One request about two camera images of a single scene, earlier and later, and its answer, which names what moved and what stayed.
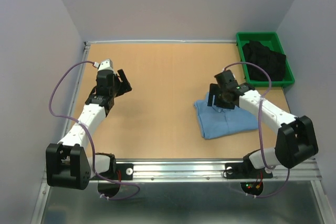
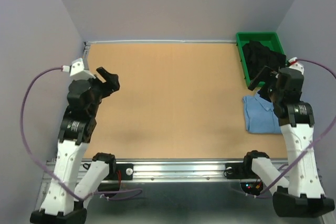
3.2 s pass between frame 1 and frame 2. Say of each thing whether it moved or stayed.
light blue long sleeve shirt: moved
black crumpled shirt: stayed
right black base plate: stayed
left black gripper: moved
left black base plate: stayed
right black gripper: moved
